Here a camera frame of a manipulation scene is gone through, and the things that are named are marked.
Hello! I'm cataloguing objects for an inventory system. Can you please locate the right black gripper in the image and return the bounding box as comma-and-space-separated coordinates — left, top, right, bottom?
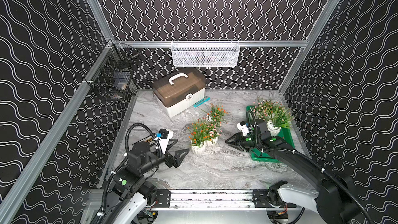
224, 132, 260, 150

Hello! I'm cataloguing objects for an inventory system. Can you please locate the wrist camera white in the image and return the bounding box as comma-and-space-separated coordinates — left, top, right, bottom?
154, 128, 174, 155
236, 121, 250, 136

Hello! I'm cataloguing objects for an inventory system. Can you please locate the white box brown lid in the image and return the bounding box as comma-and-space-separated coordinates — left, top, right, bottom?
152, 67, 206, 118

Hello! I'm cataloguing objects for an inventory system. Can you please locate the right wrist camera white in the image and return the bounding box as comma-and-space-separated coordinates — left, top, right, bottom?
236, 121, 250, 136

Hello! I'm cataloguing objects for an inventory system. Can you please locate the green grass potted plant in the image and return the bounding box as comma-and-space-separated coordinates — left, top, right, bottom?
267, 106, 293, 136

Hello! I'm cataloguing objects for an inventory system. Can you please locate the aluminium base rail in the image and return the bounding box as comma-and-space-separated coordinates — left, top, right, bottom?
83, 188, 321, 211

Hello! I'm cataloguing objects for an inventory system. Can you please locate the green plastic storage tray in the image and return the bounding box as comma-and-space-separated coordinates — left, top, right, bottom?
245, 106, 295, 163

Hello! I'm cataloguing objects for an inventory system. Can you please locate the black wire wall basket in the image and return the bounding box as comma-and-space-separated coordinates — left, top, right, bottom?
88, 43, 142, 102

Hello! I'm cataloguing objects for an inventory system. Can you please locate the white wire wall basket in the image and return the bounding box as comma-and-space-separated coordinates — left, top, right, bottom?
171, 39, 240, 67

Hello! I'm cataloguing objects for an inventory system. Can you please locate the orange flower potted plant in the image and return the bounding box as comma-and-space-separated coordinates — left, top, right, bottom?
189, 119, 208, 156

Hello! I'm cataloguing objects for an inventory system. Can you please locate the red flower potted plant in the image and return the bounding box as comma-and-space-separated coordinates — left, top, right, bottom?
205, 103, 229, 125

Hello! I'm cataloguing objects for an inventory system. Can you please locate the teal utility knife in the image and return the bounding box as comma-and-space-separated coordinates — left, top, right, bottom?
193, 96, 210, 107

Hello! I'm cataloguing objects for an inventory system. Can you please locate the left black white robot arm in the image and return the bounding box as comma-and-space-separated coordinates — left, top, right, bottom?
91, 123, 190, 224

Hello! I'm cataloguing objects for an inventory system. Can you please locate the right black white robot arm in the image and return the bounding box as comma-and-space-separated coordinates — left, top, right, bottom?
225, 110, 374, 224

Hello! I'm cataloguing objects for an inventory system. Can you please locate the pink flower potted plant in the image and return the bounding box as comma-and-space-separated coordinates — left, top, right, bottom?
250, 99, 269, 120

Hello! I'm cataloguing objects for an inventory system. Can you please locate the pink red flower plant pot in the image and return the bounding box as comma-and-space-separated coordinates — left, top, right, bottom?
205, 121, 222, 147

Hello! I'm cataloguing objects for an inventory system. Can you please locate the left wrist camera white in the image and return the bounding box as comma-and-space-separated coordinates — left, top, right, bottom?
154, 128, 174, 155

